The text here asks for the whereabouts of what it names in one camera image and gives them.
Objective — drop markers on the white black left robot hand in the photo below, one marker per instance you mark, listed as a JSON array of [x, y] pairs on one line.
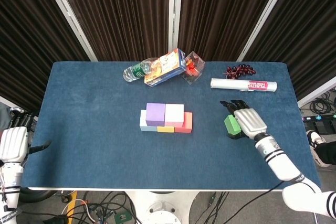
[[14, 144]]

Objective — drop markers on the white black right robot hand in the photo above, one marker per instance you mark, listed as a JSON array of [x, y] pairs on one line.
[[249, 121]]

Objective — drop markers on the green cube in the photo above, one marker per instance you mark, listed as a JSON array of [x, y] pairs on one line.
[[232, 124]]

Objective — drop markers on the red cube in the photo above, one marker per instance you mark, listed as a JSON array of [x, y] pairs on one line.
[[186, 125]]

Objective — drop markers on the pink cube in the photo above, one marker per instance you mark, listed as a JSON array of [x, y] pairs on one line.
[[174, 115]]

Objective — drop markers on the yellow cube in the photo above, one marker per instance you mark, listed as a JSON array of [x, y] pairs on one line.
[[166, 129]]

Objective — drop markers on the purple cube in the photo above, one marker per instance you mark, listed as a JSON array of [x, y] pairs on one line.
[[155, 113]]

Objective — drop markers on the light blue cube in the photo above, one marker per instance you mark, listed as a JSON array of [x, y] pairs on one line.
[[144, 124]]

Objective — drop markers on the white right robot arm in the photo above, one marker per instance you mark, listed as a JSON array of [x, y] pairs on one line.
[[283, 163]]

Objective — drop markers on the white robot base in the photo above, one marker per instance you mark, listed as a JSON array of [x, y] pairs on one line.
[[162, 205]]

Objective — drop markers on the white plastic wrap roll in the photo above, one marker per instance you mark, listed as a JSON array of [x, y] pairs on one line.
[[231, 83]]

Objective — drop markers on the dark red grape bunch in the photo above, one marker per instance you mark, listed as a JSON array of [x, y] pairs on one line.
[[240, 70]]

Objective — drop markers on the black power strip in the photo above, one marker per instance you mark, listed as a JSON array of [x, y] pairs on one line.
[[315, 119]]

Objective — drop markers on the white sneaker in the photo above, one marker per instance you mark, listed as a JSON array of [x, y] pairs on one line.
[[313, 140]]

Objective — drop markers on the clear box with red toy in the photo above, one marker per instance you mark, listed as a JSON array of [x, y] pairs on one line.
[[193, 68]]

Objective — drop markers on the black trouser leg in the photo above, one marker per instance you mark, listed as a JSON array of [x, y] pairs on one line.
[[326, 151]]

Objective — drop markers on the blue table mat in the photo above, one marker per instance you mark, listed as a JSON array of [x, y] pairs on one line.
[[105, 161]]

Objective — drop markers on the blue orange carton box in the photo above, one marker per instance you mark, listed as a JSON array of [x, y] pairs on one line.
[[168, 66]]

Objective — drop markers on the dark brown curtain partition panel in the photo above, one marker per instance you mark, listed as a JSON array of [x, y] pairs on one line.
[[118, 11], [302, 37], [26, 37], [223, 11]]

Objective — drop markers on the clear green-label water bottle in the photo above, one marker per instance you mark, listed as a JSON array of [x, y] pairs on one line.
[[135, 70]]

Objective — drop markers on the green connector box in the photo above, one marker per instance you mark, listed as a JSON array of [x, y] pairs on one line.
[[122, 217]]

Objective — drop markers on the chrome metal frame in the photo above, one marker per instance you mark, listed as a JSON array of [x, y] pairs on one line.
[[14, 109]]

